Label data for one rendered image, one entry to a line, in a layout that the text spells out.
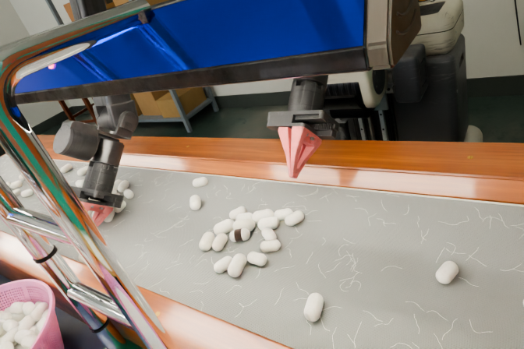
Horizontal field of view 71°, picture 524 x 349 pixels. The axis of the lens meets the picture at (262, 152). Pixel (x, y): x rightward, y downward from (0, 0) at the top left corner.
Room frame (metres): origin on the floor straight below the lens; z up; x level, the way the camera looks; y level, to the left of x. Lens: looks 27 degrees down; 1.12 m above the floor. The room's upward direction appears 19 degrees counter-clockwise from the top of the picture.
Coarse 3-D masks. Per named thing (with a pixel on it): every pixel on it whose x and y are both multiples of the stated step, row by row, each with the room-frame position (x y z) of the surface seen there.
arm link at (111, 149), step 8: (104, 136) 0.74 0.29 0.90; (104, 144) 0.72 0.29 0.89; (112, 144) 0.72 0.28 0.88; (120, 144) 0.73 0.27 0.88; (96, 152) 0.71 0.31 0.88; (104, 152) 0.71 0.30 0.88; (112, 152) 0.71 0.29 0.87; (120, 152) 0.73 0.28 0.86; (96, 160) 0.70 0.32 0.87; (104, 160) 0.70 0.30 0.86; (112, 160) 0.71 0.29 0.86; (104, 168) 0.70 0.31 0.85
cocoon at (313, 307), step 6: (312, 294) 0.31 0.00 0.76; (318, 294) 0.31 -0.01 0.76; (312, 300) 0.31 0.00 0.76; (318, 300) 0.31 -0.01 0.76; (306, 306) 0.30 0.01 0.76; (312, 306) 0.30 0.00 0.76; (318, 306) 0.30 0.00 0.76; (306, 312) 0.29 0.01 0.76; (312, 312) 0.29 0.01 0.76; (318, 312) 0.29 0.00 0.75; (306, 318) 0.29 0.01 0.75; (312, 318) 0.29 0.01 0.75; (318, 318) 0.29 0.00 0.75
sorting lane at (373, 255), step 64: (192, 192) 0.68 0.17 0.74; (256, 192) 0.60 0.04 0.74; (320, 192) 0.53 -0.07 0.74; (384, 192) 0.47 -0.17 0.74; (128, 256) 0.54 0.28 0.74; (192, 256) 0.48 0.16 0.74; (320, 256) 0.39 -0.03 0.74; (384, 256) 0.35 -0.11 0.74; (448, 256) 0.32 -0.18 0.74; (512, 256) 0.29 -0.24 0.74; (256, 320) 0.32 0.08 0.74; (320, 320) 0.29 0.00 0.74; (384, 320) 0.27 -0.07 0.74; (448, 320) 0.24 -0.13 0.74; (512, 320) 0.22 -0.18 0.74
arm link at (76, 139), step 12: (120, 120) 0.73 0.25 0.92; (132, 120) 0.75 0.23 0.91; (60, 132) 0.70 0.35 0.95; (72, 132) 0.68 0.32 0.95; (84, 132) 0.70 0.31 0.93; (96, 132) 0.72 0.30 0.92; (108, 132) 0.73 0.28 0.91; (120, 132) 0.73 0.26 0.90; (132, 132) 0.74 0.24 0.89; (60, 144) 0.68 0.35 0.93; (72, 144) 0.67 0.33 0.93; (84, 144) 0.68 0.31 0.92; (96, 144) 0.70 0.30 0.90; (72, 156) 0.68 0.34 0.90; (84, 156) 0.68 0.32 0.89
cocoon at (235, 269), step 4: (236, 256) 0.42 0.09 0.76; (240, 256) 0.42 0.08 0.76; (244, 256) 0.42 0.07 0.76; (232, 260) 0.42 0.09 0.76; (236, 260) 0.41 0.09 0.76; (240, 260) 0.41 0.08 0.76; (244, 260) 0.42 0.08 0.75; (232, 264) 0.41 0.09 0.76; (236, 264) 0.41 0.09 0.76; (240, 264) 0.41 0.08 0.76; (244, 264) 0.41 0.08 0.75; (228, 268) 0.41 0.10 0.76; (232, 268) 0.40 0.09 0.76; (236, 268) 0.40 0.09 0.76; (240, 268) 0.40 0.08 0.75; (228, 272) 0.40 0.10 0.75; (232, 272) 0.40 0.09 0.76; (236, 272) 0.40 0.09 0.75; (240, 272) 0.40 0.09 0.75; (232, 276) 0.40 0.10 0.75; (236, 276) 0.40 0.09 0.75
